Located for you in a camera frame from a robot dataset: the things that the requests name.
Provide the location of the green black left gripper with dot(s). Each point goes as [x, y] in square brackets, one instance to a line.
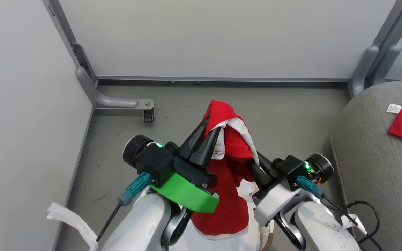
[187, 195]

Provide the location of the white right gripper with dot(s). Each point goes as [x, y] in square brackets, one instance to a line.
[274, 202]

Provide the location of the red garment with white trim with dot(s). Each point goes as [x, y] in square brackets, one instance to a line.
[227, 195]

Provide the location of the grey fabric sofa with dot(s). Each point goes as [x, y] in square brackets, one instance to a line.
[372, 150]

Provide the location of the black caster wheel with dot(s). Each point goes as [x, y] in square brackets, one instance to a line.
[148, 116]

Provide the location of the white laundry basket brown rim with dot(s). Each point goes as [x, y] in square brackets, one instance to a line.
[266, 235]

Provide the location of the small white printed label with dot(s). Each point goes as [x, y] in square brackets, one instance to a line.
[394, 108]

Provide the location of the white fabric strip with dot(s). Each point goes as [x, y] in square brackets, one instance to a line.
[70, 218]

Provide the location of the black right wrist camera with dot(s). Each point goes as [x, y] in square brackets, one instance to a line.
[302, 169]

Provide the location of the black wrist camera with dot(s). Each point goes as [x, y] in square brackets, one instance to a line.
[150, 158]
[302, 169]

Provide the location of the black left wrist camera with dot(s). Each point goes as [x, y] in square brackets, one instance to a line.
[150, 158]

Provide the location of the grey partition bottom rail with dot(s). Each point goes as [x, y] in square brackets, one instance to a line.
[222, 79]

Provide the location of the grey partition foot bracket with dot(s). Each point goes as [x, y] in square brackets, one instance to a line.
[113, 101]
[386, 64]
[361, 71]

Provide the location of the grey partition frame post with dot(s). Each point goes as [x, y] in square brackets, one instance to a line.
[396, 28]
[68, 38]

